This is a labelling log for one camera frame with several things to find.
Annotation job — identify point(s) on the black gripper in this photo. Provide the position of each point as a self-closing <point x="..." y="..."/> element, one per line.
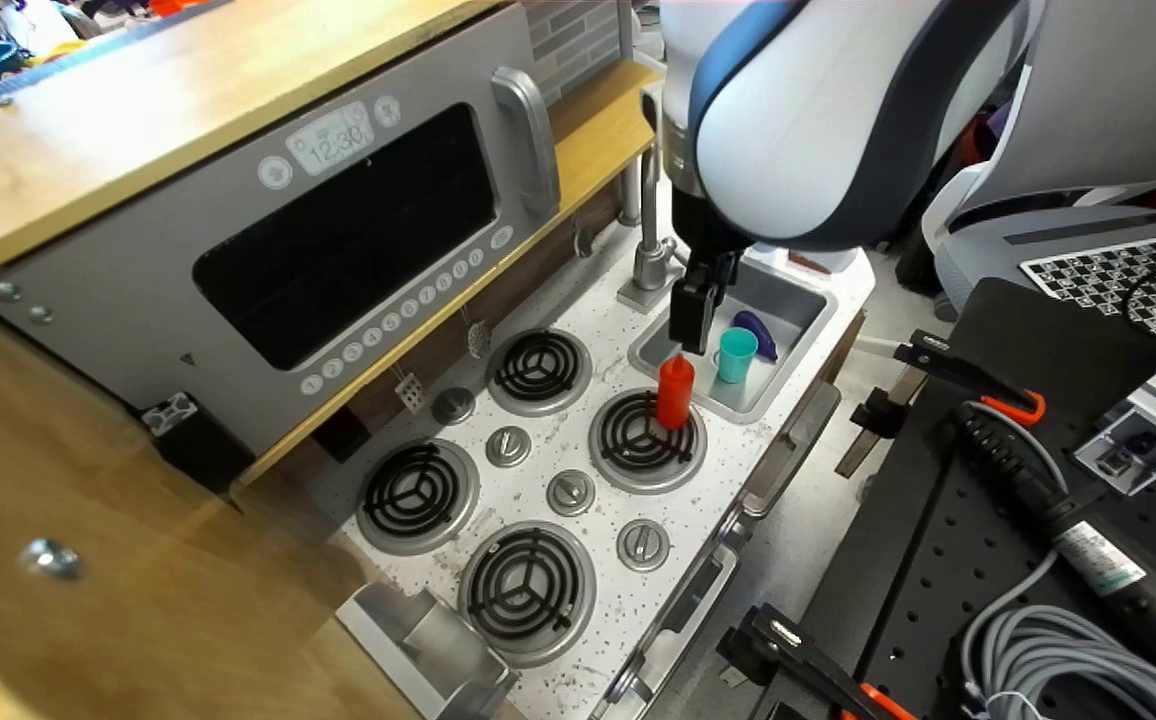
<point x="716" y="251"/>

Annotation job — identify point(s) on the red sauce bottle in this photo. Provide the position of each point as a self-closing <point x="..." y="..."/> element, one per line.
<point x="675" y="395"/>

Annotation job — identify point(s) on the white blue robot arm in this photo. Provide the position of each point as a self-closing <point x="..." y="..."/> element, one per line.
<point x="816" y="127"/>

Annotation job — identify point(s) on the teal cup in sink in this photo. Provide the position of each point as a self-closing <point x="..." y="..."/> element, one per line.
<point x="738" y="351"/>

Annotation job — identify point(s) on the grey toy sink basin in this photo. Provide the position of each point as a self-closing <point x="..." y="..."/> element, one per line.
<point x="791" y="308"/>

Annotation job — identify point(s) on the front right stove burner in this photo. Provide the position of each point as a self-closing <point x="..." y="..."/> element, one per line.
<point x="636" y="455"/>

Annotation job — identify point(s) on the stove burner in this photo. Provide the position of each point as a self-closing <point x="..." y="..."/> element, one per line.
<point x="539" y="372"/>
<point x="416" y="499"/>
<point x="636" y="455"/>
<point x="530" y="595"/>

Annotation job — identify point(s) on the back right stove burner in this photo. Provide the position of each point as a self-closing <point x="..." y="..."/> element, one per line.
<point x="539" y="372"/>

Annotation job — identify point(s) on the front left stove burner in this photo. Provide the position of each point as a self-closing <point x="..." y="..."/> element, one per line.
<point x="530" y="595"/>

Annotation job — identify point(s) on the back left stove burner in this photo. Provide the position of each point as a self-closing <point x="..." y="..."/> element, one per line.
<point x="416" y="499"/>

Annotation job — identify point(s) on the grey toy faucet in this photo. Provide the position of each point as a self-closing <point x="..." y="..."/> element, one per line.
<point x="659" y="246"/>

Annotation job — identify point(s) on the purple toy eggplant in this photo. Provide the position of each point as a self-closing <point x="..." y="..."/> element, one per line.
<point x="764" y="347"/>

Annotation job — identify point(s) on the black orange clamp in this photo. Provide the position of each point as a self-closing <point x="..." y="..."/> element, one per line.
<point x="935" y="358"/>

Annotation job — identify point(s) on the white speckled kitchen counter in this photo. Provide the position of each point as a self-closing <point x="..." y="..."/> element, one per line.
<point x="659" y="560"/>

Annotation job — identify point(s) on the black perforated board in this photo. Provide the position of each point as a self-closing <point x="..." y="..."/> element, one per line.
<point x="947" y="526"/>

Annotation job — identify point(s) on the grey toy microwave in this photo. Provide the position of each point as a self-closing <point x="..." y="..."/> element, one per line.
<point x="273" y="275"/>

